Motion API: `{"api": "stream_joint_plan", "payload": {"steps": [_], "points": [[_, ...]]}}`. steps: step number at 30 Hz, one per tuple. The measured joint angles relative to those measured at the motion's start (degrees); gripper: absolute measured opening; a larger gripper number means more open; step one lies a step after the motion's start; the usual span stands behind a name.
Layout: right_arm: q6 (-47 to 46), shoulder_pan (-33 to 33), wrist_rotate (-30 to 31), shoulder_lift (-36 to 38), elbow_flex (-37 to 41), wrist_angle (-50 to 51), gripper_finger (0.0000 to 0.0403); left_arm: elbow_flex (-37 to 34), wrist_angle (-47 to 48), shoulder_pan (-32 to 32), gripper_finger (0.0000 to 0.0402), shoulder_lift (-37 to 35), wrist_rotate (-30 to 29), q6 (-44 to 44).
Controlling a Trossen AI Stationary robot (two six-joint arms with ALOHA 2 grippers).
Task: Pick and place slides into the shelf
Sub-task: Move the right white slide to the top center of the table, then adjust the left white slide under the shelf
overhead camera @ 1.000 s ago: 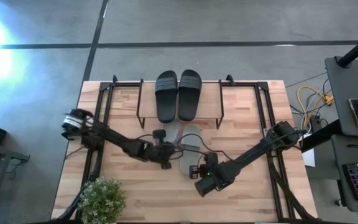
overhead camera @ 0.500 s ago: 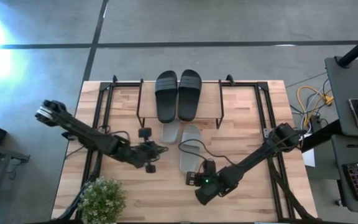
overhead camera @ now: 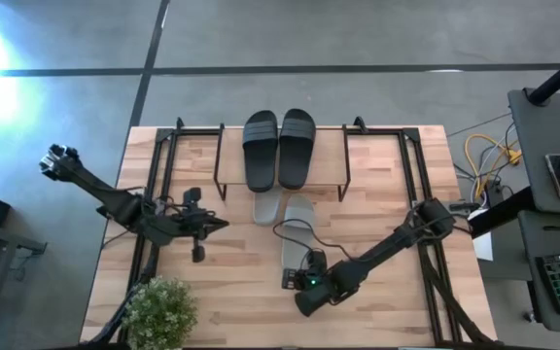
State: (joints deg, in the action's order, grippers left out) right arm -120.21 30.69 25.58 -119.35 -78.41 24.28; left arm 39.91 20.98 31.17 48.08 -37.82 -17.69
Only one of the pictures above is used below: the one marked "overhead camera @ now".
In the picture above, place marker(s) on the black power adapter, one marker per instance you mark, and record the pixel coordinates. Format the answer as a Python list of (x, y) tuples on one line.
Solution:
[(494, 194)]

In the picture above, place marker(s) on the grey desk top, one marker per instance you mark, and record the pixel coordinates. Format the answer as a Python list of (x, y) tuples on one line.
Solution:
[(533, 233), (537, 146)]

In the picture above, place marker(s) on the black metal table frame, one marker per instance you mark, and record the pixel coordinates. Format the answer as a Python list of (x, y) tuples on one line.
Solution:
[(410, 133)]

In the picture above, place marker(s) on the black round pole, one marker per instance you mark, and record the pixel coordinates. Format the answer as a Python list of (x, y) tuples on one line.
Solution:
[(559, 78)]

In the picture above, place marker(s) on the black flat bar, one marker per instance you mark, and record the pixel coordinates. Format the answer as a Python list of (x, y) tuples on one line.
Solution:
[(501, 212)]

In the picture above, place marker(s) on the green potted plant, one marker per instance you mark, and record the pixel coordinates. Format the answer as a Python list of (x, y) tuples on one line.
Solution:
[(161, 316)]

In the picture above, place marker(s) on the white paper sheet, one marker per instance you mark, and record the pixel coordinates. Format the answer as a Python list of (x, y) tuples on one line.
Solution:
[(483, 245)]

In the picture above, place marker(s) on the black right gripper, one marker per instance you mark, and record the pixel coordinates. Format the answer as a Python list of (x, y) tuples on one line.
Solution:
[(318, 262)]

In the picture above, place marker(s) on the black slide sandal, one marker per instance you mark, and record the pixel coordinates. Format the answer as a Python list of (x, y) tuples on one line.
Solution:
[(297, 160), (260, 160)]

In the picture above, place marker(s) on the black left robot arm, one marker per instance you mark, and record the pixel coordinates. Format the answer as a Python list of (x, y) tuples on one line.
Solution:
[(110, 199)]

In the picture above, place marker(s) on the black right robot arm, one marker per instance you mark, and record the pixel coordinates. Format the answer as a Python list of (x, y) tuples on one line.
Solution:
[(382, 245)]

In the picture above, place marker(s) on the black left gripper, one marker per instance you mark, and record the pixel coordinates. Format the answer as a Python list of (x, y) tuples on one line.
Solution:
[(195, 223)]

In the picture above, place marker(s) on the grey slide sandal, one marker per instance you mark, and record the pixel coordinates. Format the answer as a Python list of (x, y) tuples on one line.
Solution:
[(299, 209), (266, 209)]

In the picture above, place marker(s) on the wooden shelf with black legs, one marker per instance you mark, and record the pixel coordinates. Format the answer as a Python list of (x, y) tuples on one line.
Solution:
[(231, 155)]

